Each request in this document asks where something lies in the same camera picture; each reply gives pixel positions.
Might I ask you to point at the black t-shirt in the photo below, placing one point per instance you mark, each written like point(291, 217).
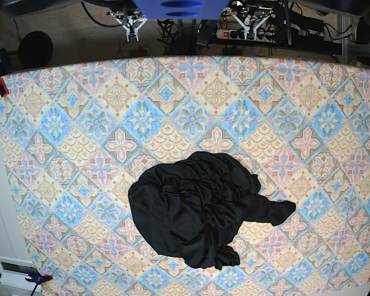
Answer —
point(193, 208)

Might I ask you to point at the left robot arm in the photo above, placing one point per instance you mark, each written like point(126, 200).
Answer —
point(286, 22)

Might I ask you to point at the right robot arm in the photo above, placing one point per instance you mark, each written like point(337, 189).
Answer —
point(126, 14)

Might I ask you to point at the patterned tablecloth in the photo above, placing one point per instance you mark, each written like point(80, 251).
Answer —
point(75, 138)

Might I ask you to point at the white power strip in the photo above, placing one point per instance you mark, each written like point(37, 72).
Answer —
point(239, 35)

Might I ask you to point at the black round stool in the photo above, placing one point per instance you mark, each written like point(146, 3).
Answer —
point(35, 50)

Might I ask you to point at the orange black clamp lower left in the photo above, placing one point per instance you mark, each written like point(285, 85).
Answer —
point(37, 279)

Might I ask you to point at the white floor box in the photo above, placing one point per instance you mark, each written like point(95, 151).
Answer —
point(14, 273)

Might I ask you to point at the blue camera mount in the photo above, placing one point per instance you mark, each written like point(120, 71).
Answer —
point(182, 9)

